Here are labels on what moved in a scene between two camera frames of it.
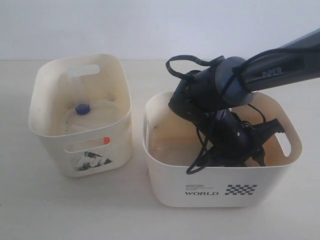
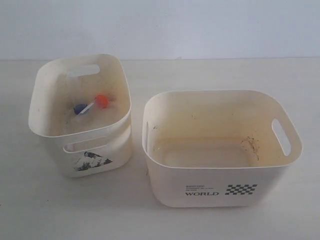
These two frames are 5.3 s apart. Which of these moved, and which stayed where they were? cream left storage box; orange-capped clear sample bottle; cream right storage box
Moved: orange-capped clear sample bottle
Stayed: cream left storage box; cream right storage box
